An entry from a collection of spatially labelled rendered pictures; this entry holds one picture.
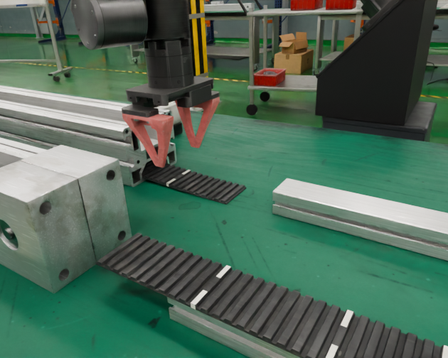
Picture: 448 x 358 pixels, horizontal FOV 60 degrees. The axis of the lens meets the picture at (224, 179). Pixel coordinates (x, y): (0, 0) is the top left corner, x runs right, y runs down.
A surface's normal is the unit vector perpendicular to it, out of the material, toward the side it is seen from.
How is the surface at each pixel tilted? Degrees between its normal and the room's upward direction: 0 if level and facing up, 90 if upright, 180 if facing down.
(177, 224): 0
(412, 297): 0
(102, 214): 90
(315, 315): 0
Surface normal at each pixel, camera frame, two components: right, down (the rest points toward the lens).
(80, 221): 0.84, 0.20
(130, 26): 0.65, 0.49
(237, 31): -0.51, 0.39
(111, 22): 0.66, 0.31
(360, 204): -0.04, -0.90
